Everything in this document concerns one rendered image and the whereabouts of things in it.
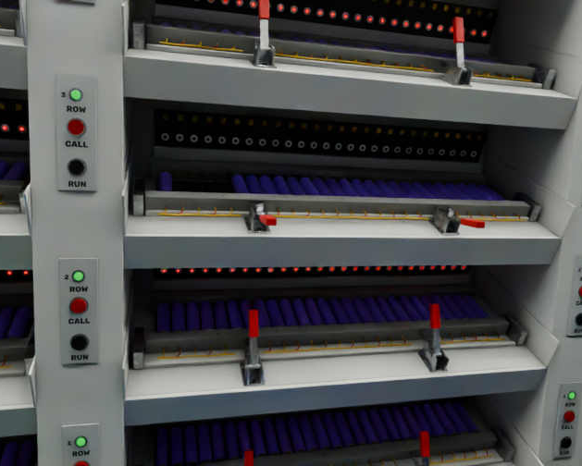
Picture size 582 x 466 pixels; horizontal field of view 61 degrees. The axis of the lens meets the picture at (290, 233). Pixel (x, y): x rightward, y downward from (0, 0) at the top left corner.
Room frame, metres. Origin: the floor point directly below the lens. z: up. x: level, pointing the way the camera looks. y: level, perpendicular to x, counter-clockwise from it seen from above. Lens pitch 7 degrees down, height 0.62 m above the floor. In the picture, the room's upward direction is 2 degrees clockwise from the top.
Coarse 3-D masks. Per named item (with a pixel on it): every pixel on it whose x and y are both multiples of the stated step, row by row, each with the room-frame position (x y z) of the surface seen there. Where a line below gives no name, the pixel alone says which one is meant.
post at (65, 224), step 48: (48, 0) 0.53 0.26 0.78; (96, 0) 0.54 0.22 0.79; (48, 48) 0.53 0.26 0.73; (96, 48) 0.54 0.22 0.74; (48, 96) 0.53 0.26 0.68; (96, 96) 0.54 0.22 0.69; (48, 144) 0.53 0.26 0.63; (96, 144) 0.54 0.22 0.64; (48, 192) 0.53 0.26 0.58; (96, 192) 0.54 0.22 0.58; (48, 240) 0.53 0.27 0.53; (96, 240) 0.54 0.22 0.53; (48, 288) 0.53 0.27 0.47; (48, 336) 0.53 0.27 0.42; (48, 384) 0.53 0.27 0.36; (96, 384) 0.54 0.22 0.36; (48, 432) 0.53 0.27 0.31
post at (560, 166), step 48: (528, 0) 0.82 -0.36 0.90; (576, 0) 0.73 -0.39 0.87; (576, 48) 0.72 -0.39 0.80; (528, 144) 0.79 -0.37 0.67; (576, 144) 0.71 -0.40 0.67; (576, 192) 0.71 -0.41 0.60; (576, 240) 0.71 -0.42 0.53; (528, 288) 0.76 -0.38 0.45; (576, 336) 0.72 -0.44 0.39; (528, 432) 0.73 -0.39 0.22
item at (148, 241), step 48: (144, 192) 0.64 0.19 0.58; (528, 192) 0.78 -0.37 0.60; (144, 240) 0.56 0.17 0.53; (192, 240) 0.57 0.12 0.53; (240, 240) 0.59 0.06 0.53; (288, 240) 0.60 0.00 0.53; (336, 240) 0.62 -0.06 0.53; (384, 240) 0.64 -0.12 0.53; (432, 240) 0.65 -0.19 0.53; (480, 240) 0.67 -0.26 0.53; (528, 240) 0.69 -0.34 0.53
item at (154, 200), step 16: (160, 192) 0.61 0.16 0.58; (176, 192) 0.62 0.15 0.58; (192, 192) 0.63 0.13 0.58; (208, 192) 0.63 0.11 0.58; (160, 208) 0.61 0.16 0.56; (176, 208) 0.61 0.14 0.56; (192, 208) 0.62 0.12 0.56; (208, 208) 0.62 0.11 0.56; (224, 208) 0.63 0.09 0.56; (240, 208) 0.63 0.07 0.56; (272, 208) 0.65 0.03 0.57; (288, 208) 0.65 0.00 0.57; (304, 208) 0.66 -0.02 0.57; (320, 208) 0.66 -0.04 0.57; (336, 208) 0.67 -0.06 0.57; (352, 208) 0.67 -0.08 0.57; (368, 208) 0.68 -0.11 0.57; (384, 208) 0.69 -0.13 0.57; (400, 208) 0.69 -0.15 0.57; (416, 208) 0.70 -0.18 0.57; (432, 208) 0.70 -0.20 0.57; (464, 208) 0.72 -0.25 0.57; (480, 208) 0.72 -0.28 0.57; (496, 208) 0.73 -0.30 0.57; (512, 208) 0.74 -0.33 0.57; (528, 208) 0.74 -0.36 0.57
